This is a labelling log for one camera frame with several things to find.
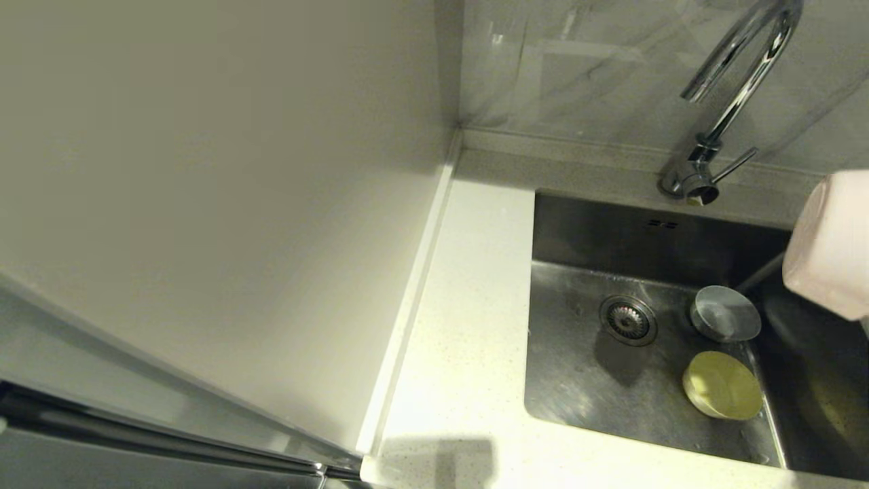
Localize stainless steel sink basin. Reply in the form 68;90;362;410
523;190;869;482

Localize glossy grey door panel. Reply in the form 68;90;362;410
0;431;320;489

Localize chrome faucet lever handle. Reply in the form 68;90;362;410
713;147;758;184

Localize white tall cabinet side panel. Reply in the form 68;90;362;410
0;0;464;454

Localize grey appliance door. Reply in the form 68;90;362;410
0;275;364;473

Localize grey-blue plastic bowl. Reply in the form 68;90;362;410
690;285;762;344

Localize chrome gooseneck faucet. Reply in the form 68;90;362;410
659;0;805;206

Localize round metal drain strainer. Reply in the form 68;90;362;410
599;295;659;347

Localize pink plastic bowl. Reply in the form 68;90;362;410
782;170;869;322

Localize yellow plastic bowl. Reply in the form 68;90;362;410
682;350;764;421

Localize dark metal door trim bar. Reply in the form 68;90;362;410
0;384;364;482

